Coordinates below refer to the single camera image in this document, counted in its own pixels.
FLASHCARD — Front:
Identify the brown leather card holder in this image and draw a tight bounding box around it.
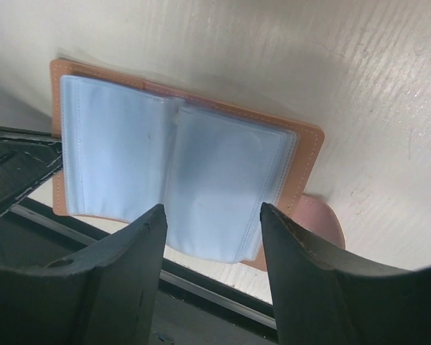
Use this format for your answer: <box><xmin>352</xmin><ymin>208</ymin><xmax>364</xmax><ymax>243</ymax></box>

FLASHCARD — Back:
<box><xmin>50</xmin><ymin>59</ymin><xmax>345</xmax><ymax>270</ymax></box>

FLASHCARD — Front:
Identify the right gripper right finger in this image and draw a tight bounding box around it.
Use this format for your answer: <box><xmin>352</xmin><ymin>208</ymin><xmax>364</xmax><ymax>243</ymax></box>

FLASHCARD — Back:
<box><xmin>260</xmin><ymin>203</ymin><xmax>431</xmax><ymax>344</ymax></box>

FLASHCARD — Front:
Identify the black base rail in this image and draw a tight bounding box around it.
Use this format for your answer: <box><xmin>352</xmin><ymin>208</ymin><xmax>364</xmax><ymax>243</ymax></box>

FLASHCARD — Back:
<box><xmin>0</xmin><ymin>198</ymin><xmax>278</xmax><ymax>344</ymax></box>

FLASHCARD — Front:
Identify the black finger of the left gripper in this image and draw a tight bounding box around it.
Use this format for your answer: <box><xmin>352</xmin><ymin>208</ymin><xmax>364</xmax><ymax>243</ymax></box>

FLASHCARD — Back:
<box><xmin>0</xmin><ymin>126</ymin><xmax>62</xmax><ymax>218</ymax></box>

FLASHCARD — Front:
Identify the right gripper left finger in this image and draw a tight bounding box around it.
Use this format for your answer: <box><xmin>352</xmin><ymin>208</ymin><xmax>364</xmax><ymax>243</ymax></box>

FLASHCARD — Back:
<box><xmin>0</xmin><ymin>204</ymin><xmax>167</xmax><ymax>344</ymax></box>

